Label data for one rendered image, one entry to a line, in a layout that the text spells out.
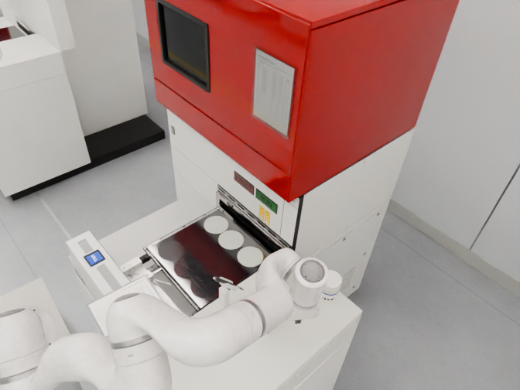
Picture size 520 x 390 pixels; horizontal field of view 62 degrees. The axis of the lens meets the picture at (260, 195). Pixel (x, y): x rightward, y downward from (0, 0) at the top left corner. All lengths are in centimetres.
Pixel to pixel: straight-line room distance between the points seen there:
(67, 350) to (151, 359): 21
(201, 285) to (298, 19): 95
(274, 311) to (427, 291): 206
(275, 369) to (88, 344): 58
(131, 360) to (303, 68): 78
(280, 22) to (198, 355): 80
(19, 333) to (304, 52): 95
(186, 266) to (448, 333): 169
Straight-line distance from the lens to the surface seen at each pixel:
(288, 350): 140
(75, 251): 170
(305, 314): 127
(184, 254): 169
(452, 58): 269
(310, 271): 108
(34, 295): 160
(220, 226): 178
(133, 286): 154
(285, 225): 158
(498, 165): 277
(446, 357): 272
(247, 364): 137
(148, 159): 360
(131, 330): 89
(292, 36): 115
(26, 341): 119
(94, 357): 100
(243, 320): 87
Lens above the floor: 220
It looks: 43 degrees down
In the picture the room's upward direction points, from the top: 4 degrees clockwise
